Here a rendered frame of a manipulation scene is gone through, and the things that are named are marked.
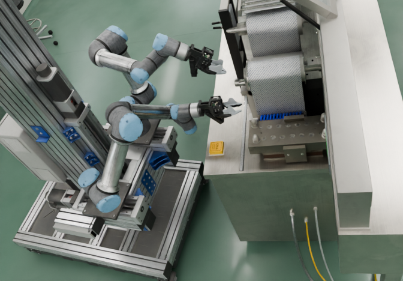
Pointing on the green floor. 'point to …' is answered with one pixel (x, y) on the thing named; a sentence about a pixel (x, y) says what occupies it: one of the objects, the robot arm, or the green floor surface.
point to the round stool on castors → (33, 21)
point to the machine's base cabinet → (279, 206)
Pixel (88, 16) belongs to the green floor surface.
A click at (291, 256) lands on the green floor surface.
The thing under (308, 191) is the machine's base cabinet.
